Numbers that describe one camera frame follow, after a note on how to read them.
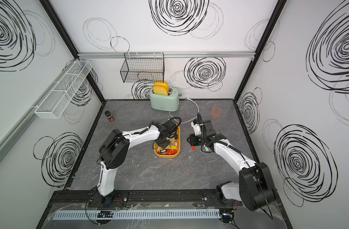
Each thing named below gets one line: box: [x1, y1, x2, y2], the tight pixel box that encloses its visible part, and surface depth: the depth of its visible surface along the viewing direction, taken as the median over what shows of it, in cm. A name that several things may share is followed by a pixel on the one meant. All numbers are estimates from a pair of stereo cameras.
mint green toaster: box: [149, 87, 181, 112], surface depth 107 cm
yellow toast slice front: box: [153, 83, 169, 96], surface depth 104 cm
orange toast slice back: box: [154, 81, 169, 87], surface depth 104 cm
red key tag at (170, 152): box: [165, 148, 178, 156], surface depth 92 cm
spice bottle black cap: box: [104, 110, 115, 125], surface depth 101 cm
